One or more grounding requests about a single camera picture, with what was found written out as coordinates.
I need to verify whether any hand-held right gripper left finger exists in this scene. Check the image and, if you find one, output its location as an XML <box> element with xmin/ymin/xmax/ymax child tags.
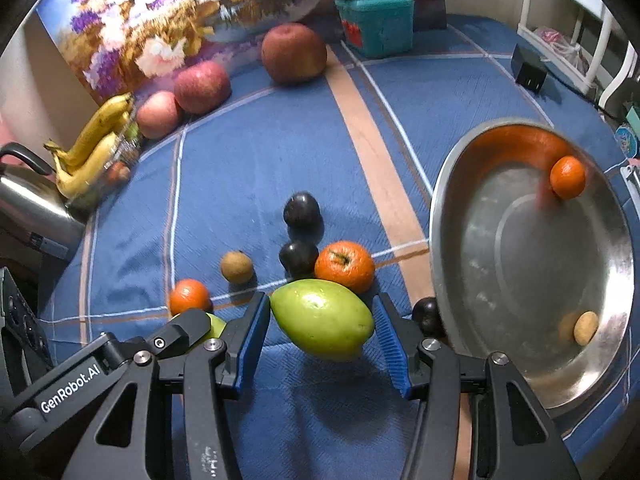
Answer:
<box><xmin>60</xmin><ymin>291</ymin><xmax>272</xmax><ymax>480</ymax></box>

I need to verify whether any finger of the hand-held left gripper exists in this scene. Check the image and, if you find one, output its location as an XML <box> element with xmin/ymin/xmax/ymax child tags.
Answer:
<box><xmin>132</xmin><ymin>310</ymin><xmax>213</xmax><ymax>361</ymax></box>

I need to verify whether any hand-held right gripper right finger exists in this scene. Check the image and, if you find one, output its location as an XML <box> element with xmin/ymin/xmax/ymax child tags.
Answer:
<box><xmin>372</xmin><ymin>291</ymin><xmax>583</xmax><ymax>480</ymax></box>

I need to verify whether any small tangerine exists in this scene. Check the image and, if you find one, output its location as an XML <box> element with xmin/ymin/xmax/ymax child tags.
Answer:
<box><xmin>169</xmin><ymin>279</ymin><xmax>212</xmax><ymax>317</ymax></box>
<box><xmin>549</xmin><ymin>156</ymin><xmax>587</xmax><ymax>200</ymax></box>

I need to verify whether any green apple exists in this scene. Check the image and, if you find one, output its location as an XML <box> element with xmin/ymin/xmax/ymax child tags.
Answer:
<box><xmin>202</xmin><ymin>312</ymin><xmax>228</xmax><ymax>341</ymax></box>

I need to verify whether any green mango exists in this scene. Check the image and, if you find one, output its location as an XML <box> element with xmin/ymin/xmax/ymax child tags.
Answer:
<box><xmin>270</xmin><ymin>279</ymin><xmax>376</xmax><ymax>363</ymax></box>

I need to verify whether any brown kiwi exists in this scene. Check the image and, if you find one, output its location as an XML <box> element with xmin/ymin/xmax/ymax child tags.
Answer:
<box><xmin>220</xmin><ymin>251</ymin><xmax>254</xmax><ymax>283</ymax></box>

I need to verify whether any large orange with stem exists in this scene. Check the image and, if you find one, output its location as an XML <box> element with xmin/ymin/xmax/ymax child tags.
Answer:
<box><xmin>314</xmin><ymin>241</ymin><xmax>376</xmax><ymax>295</ymax></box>

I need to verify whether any dark plum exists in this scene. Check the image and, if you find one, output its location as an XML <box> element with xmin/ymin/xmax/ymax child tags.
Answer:
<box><xmin>283</xmin><ymin>191</ymin><xmax>322</xmax><ymax>231</ymax></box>
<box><xmin>278</xmin><ymin>240</ymin><xmax>319</xmax><ymax>278</ymax></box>
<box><xmin>411</xmin><ymin>296</ymin><xmax>446</xmax><ymax>338</ymax></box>

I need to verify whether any steel basin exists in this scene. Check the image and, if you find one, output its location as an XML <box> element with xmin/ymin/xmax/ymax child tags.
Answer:
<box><xmin>429</xmin><ymin>117</ymin><xmax>635</xmax><ymax>418</ymax></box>

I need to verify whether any steel kettle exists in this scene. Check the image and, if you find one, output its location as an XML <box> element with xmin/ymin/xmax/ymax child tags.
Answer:
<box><xmin>0</xmin><ymin>142</ymin><xmax>86</xmax><ymax>261</ymax></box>

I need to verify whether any yellow banana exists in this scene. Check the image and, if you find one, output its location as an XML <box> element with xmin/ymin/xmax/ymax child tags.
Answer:
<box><xmin>45</xmin><ymin>92</ymin><xmax>135</xmax><ymax>168</ymax></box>
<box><xmin>54</xmin><ymin>132</ymin><xmax>118</xmax><ymax>198</ymax></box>

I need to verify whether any small tan round fruit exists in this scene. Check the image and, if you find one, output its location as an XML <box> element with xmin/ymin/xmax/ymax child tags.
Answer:
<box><xmin>572</xmin><ymin>311</ymin><xmax>599</xmax><ymax>347</ymax></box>

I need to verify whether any pink apple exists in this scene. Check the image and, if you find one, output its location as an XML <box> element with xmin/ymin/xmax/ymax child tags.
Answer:
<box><xmin>136</xmin><ymin>91</ymin><xmax>181</xmax><ymax>140</ymax></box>

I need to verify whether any large dark red apple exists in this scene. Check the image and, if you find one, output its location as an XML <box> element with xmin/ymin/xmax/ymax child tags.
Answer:
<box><xmin>261</xmin><ymin>23</ymin><xmax>328</xmax><ymax>86</ymax></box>

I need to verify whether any black charger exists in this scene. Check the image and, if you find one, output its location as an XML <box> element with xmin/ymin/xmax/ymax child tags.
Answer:
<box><xmin>511</xmin><ymin>44</ymin><xmax>548</xmax><ymax>95</ymax></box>

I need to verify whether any floral painting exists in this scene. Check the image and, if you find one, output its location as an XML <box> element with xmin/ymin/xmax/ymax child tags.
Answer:
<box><xmin>37</xmin><ymin>0</ymin><xmax>446</xmax><ymax>103</ymax></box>

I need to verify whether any teal plastic box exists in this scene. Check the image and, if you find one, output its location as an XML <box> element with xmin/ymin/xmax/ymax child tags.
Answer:
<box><xmin>335</xmin><ymin>0</ymin><xmax>416</xmax><ymax>59</ymax></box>

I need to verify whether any pink plastic bag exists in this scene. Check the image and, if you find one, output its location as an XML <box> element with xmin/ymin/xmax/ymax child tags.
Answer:
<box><xmin>535</xmin><ymin>27</ymin><xmax>586</xmax><ymax>68</ymax></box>

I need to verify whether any white rack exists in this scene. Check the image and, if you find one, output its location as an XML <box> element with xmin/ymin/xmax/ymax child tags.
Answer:
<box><xmin>517</xmin><ymin>0</ymin><xmax>640</xmax><ymax>111</ymax></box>

